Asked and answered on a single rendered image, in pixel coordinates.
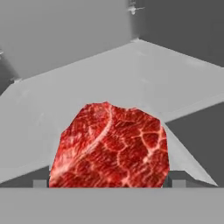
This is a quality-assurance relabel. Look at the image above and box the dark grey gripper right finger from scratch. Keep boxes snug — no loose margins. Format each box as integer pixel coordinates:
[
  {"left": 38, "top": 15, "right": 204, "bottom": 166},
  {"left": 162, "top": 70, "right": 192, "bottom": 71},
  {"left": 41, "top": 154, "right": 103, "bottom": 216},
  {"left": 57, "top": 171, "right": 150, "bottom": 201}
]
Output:
[{"left": 162, "top": 170, "right": 217, "bottom": 189}]

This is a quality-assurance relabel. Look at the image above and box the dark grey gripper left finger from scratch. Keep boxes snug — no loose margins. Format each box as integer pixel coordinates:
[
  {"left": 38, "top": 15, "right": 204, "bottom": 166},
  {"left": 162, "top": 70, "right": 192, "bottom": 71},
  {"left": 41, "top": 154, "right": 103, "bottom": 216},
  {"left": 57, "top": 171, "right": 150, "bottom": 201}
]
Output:
[{"left": 0, "top": 165, "right": 52, "bottom": 189}]

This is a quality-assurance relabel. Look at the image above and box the red marbled raw steak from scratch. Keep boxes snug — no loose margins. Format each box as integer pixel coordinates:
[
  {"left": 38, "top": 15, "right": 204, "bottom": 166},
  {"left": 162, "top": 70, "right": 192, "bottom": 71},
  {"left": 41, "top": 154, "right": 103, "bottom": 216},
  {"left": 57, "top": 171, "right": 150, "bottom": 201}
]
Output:
[{"left": 48, "top": 101, "right": 171, "bottom": 189}]

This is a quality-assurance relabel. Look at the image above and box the grey fridge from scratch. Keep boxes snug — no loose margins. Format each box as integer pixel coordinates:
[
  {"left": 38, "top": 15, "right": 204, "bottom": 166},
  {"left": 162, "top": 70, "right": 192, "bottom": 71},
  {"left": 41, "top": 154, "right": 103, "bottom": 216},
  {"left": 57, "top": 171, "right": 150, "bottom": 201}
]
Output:
[{"left": 0, "top": 0, "right": 224, "bottom": 189}]

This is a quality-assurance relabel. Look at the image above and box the small white shelf peg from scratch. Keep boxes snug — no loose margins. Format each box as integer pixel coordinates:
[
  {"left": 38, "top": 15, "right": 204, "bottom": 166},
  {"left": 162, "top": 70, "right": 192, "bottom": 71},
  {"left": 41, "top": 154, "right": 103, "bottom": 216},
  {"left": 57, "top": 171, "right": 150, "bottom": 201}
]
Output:
[
  {"left": 10, "top": 76, "right": 23, "bottom": 84},
  {"left": 127, "top": 2, "right": 146, "bottom": 16}
]

